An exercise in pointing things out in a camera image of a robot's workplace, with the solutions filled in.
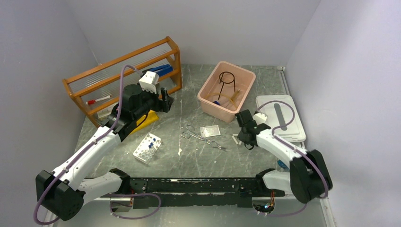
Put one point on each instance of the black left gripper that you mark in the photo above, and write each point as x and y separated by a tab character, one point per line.
161	105

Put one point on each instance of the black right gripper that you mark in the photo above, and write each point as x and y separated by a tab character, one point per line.
240	137

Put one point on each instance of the white clay triangle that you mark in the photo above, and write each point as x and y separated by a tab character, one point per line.
236	139

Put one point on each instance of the brown bristle tube brush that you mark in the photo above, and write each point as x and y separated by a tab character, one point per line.
235	95

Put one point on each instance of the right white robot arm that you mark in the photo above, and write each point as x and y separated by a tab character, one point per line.
308	177

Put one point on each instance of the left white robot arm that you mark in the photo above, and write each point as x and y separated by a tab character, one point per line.
63	191

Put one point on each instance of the yellow foam tray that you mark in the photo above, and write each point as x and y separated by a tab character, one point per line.
146	120

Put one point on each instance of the blue black stapler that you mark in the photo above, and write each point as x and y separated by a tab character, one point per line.
162	70

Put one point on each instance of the white plastic bin lid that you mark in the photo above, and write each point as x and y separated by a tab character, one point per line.
281	111

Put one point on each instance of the pink plastic bin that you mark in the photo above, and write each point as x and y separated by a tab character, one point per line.
244	80

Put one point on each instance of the test tube in rack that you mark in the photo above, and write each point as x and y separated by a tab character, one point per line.
151	150

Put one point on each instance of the white test tube rack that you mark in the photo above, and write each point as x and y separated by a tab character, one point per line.
141	152

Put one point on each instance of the white box on shelf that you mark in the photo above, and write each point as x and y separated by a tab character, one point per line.
105	112

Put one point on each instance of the orange wooden shelf rack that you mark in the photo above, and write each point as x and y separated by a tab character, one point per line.
104	79

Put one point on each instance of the red white marker pen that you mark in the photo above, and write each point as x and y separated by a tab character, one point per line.
91	102

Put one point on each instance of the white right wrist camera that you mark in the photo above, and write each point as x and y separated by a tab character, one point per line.
260	118

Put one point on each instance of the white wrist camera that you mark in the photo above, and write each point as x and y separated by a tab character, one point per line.
260	118
149	82

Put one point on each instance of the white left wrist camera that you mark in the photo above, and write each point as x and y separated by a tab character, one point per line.
149	82

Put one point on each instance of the white wire gauze square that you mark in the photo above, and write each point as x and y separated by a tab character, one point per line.
210	131

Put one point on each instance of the black wire tripod stand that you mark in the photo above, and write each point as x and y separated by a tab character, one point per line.
226	77

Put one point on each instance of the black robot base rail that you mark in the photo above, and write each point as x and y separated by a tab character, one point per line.
188	192

